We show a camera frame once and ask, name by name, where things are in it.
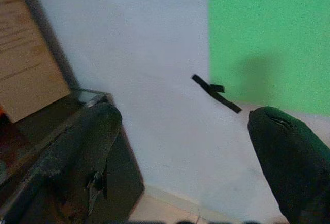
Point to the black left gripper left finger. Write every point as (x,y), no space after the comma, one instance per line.
(77,157)

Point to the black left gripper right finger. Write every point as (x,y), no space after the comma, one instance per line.
(291,162)

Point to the black glass table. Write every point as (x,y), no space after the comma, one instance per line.
(87,96)

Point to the tall brown cardboard box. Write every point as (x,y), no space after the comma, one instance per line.
(25,54)

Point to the black tape cross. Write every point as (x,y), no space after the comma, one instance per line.
(205,85)

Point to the green wall panel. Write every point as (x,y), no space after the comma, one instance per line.
(270,28)

